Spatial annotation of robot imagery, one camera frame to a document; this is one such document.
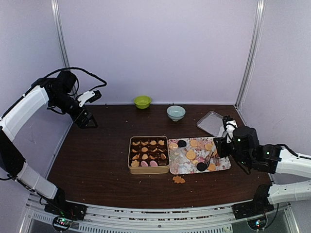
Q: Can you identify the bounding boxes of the green bowl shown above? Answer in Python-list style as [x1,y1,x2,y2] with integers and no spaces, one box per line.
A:
[134,96,152,109]

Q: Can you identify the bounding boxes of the aluminium corner post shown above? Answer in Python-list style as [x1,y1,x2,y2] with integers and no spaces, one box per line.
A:
[50,0,81,105]
[235,0,266,111]

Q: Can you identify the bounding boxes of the black sandwich cookie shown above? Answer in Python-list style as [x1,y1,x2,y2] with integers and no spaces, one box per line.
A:
[196,162,207,172]

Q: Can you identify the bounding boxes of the gold cookie tin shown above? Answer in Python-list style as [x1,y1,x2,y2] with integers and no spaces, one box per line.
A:
[127,135,170,175]

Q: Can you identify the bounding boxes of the brown tree cookie on table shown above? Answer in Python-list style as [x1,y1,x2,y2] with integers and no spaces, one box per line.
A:
[172,176,186,183]

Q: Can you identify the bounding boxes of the round patterned biscuit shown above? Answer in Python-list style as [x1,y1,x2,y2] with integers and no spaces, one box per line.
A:
[169,142,178,150]

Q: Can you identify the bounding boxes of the aluminium front rail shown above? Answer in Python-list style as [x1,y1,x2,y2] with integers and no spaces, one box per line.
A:
[19,190,301,233]

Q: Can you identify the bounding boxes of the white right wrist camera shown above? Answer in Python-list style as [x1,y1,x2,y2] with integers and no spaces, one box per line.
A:
[217,115,238,144]

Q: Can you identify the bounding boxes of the light blue striped bowl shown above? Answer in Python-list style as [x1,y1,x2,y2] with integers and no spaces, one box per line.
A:
[166,105,186,122]

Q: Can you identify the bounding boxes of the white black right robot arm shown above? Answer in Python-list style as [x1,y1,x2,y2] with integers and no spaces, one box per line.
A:
[213,126,311,219]

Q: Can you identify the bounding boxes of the aluminium corner post right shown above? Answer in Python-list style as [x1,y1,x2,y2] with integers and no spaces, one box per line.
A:
[235,0,266,111]

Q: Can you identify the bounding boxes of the pink round cookie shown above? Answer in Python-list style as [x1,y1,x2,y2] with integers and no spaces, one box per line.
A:
[140,161,149,166]

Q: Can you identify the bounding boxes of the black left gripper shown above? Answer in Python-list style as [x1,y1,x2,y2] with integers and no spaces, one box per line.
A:
[50,91,98,129]

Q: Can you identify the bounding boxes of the metal serving tongs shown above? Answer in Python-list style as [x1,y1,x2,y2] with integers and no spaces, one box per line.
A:
[205,145,216,167]

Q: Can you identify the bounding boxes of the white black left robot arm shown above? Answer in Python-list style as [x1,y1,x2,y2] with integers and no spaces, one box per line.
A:
[0,67,107,216]

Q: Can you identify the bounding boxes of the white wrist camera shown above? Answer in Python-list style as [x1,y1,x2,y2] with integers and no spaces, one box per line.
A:
[217,115,238,144]
[77,90,102,107]

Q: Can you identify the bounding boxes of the aluminium corner post left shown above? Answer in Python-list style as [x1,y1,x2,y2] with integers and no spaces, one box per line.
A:
[50,0,81,105]

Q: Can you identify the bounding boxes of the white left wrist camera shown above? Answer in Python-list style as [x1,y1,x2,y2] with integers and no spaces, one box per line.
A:
[77,90,102,107]

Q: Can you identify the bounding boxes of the floral cookie tray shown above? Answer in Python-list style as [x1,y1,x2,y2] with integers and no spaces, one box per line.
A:
[168,137,231,175]

